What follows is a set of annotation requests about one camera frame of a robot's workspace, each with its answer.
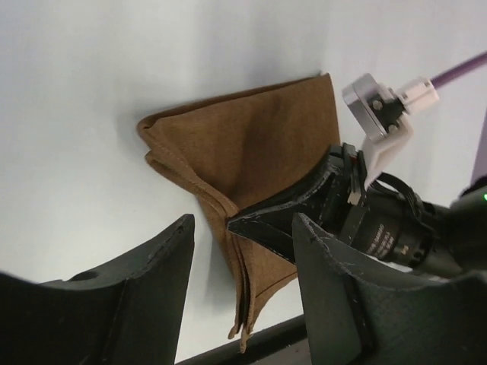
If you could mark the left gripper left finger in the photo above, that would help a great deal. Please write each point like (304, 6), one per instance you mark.
(125, 311)

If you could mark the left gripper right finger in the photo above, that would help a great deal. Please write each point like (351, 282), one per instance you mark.
(359, 311)

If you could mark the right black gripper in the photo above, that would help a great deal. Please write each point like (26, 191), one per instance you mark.
(390, 222)

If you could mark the brown cloth napkin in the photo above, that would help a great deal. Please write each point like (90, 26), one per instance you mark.
(239, 149)

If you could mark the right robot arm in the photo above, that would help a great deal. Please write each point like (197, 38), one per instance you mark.
(462, 243)

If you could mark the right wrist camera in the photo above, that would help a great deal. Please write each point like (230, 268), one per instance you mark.
(383, 114)

